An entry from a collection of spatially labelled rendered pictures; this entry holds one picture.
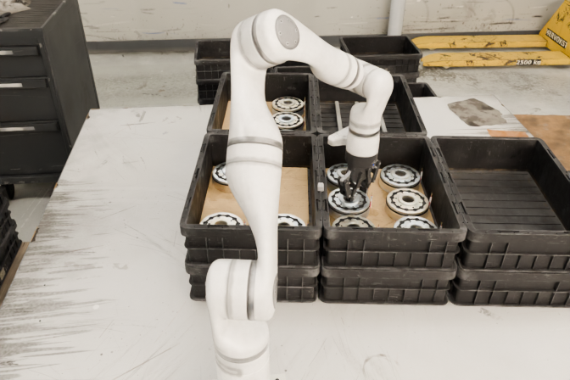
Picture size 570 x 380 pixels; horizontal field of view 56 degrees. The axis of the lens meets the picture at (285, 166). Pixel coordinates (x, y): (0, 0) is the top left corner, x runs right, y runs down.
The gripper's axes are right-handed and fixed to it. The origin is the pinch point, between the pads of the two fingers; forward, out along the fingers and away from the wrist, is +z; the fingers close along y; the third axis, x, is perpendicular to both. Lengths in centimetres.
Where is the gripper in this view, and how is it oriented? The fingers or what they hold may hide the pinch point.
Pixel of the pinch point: (356, 197)
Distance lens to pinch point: 133.0
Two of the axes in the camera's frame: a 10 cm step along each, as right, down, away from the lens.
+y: 7.3, -3.7, 5.8
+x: -6.8, -4.1, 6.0
